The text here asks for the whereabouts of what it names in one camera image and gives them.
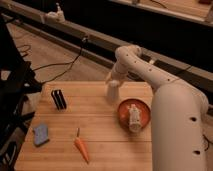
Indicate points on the orange toy carrot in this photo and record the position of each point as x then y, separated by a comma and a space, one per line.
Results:
81, 146

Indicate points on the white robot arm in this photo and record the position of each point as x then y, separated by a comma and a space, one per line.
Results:
176, 110

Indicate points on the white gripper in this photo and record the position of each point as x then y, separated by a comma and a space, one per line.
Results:
118, 74

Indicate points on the white object on rail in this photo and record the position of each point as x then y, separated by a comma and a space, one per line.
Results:
58, 15

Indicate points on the grey metal rail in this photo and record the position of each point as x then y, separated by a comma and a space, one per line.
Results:
183, 47

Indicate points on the blue sponge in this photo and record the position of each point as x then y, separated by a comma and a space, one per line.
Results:
40, 135

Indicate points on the black equipment stand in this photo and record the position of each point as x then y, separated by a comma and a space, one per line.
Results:
17, 79

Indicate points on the white bottle on plate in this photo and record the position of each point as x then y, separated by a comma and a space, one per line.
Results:
134, 119

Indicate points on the orange round plate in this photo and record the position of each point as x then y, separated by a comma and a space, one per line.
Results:
123, 112

